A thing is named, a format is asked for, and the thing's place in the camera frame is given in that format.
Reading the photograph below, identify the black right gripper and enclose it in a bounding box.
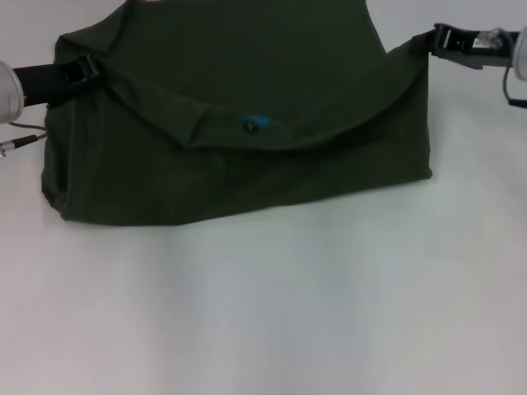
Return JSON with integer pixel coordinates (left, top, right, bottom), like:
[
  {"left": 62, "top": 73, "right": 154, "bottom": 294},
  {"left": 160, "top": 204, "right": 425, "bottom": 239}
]
[{"left": 410, "top": 22, "right": 516, "bottom": 72}]

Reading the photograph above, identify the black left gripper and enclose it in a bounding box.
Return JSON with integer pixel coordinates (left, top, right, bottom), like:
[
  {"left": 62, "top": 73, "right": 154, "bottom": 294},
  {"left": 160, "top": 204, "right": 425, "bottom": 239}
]
[{"left": 12, "top": 53, "right": 104, "bottom": 109}]

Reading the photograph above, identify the dark green printed t-shirt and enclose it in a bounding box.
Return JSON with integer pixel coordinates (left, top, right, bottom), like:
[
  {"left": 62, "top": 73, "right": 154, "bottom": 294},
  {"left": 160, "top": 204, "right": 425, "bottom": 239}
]
[{"left": 40, "top": 0, "right": 433, "bottom": 228}]

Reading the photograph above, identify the grey left wrist cable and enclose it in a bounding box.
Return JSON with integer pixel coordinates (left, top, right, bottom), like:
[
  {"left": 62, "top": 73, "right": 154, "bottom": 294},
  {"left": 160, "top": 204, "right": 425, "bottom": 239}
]
[{"left": 0, "top": 120, "right": 49, "bottom": 160}]

